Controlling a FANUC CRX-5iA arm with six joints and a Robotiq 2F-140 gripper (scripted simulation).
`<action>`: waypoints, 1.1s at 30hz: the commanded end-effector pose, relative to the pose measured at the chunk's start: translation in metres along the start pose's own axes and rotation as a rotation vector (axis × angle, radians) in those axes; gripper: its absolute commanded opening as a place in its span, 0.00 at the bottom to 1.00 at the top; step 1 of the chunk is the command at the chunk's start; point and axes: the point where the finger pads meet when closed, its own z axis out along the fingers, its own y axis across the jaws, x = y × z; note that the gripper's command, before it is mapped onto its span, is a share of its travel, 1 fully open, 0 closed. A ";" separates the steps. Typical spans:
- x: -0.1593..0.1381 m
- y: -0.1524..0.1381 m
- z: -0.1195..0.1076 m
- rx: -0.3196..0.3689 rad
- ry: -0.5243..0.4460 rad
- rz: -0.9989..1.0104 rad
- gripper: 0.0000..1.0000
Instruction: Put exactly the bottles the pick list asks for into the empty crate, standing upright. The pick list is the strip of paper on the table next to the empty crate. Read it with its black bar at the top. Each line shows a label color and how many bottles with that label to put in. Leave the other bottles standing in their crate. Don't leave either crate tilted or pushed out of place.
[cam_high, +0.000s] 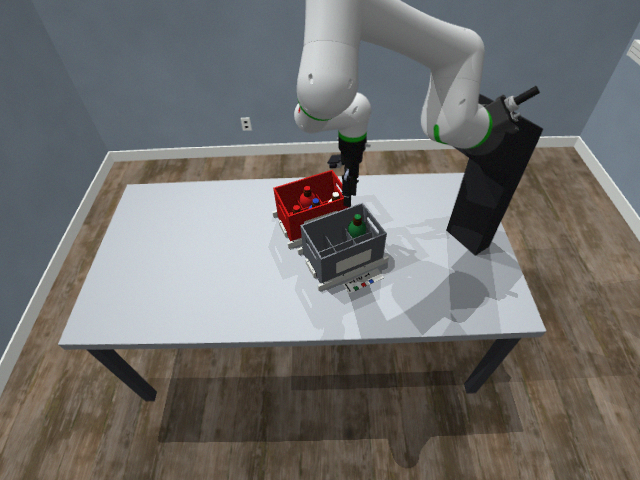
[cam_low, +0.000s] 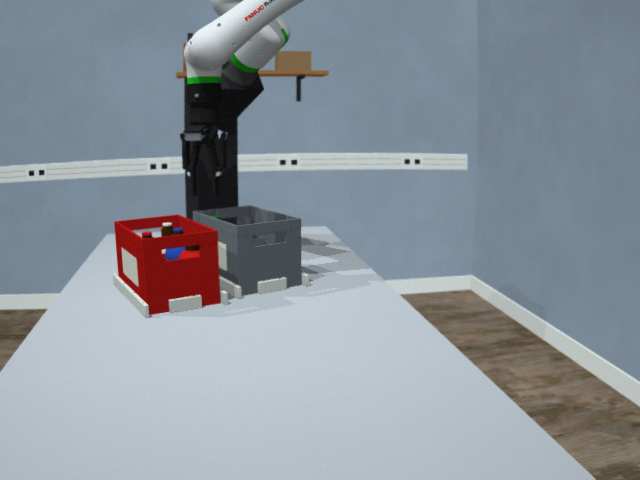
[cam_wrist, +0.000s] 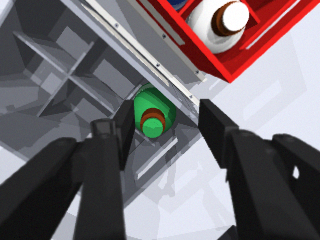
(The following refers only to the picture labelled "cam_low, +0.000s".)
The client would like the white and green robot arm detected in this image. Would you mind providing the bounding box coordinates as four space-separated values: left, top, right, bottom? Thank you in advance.
184 0 304 105

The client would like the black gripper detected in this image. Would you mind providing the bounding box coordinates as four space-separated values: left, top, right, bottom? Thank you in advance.
180 105 229 197

